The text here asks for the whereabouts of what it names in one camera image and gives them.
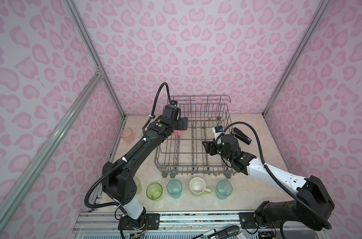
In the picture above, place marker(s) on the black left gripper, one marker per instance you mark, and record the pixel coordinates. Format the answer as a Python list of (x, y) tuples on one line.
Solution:
[(180, 126)]

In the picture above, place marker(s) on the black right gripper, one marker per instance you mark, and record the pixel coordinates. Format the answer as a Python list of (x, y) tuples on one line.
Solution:
[(210, 145)]

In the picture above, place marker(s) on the pink plastic cup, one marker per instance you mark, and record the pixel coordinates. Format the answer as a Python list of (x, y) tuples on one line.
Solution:
[(178, 132)]

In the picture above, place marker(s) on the cream green-handled mug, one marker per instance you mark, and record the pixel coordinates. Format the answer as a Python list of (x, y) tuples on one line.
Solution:
[(198, 187)]

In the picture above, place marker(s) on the teal textured plastic cup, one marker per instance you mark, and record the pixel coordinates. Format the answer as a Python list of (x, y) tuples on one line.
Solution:
[(223, 189)]

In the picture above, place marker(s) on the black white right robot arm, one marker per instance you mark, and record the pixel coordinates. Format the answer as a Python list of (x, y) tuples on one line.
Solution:
[(311, 203)]

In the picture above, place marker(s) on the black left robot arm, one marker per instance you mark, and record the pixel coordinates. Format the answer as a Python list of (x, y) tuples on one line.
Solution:
[(117, 179)]

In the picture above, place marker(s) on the black stapler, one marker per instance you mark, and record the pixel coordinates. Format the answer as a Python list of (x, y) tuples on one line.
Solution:
[(241, 136)]

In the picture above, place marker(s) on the transparent pink cup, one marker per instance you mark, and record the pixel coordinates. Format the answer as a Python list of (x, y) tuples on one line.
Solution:
[(127, 135)]

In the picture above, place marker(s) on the green transparent glass cup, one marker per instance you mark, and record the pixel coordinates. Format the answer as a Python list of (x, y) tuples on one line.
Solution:
[(154, 191)]

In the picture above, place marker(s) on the light green textured cup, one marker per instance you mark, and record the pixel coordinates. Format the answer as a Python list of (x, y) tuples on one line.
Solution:
[(138, 185)]

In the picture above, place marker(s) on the black marker pen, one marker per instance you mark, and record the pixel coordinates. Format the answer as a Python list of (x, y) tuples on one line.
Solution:
[(222, 234)]

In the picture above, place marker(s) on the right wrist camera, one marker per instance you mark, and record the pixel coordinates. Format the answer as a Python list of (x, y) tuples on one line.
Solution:
[(217, 130)]

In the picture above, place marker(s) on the grey wire dish rack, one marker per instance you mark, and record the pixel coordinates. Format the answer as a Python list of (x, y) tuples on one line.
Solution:
[(185, 154)]

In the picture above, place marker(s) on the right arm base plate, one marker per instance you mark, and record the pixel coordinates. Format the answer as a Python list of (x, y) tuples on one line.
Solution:
[(249, 221)]

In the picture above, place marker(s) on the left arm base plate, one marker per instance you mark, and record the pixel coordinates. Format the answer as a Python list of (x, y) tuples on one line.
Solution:
[(148, 220)]

